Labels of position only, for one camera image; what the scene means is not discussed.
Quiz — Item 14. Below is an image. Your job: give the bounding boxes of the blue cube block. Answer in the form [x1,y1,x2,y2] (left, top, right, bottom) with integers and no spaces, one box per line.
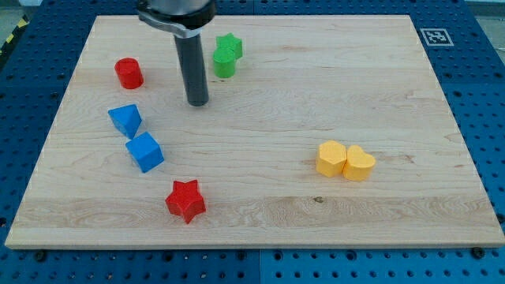
[125,132,164,173]

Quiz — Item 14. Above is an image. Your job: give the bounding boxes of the blue triangle block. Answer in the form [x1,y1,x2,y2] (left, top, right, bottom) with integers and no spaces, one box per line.
[107,104,142,139]

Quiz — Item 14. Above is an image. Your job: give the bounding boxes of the wooden board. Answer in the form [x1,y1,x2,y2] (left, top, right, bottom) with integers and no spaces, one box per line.
[6,16,504,250]

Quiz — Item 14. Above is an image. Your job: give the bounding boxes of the yellow hexagon block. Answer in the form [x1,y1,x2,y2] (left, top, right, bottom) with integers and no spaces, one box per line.
[316,140,347,178]

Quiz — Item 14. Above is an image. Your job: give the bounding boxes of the green cylinder block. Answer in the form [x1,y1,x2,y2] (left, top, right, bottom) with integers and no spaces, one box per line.
[212,47,236,78]

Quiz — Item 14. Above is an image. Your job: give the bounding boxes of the red star block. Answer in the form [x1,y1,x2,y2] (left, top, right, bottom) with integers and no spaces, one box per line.
[165,180,207,224]

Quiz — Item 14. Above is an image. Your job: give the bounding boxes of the green star block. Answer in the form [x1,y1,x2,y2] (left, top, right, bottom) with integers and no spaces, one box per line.
[216,32,243,59]

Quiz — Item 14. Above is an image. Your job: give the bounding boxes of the yellow heart block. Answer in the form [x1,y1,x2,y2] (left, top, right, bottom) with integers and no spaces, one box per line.
[342,145,376,181]

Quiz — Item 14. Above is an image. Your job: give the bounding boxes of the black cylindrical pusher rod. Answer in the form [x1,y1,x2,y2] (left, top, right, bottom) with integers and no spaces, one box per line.
[174,35,209,107]

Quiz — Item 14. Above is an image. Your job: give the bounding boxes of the red cylinder block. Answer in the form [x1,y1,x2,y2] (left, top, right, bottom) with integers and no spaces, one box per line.
[114,58,144,89]

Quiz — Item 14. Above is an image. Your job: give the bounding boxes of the white fiducial marker tag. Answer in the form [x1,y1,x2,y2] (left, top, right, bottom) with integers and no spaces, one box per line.
[421,28,454,47]

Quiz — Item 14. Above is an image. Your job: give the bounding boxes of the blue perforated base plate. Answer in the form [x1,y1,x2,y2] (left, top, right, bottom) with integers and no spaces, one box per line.
[1,0,504,283]

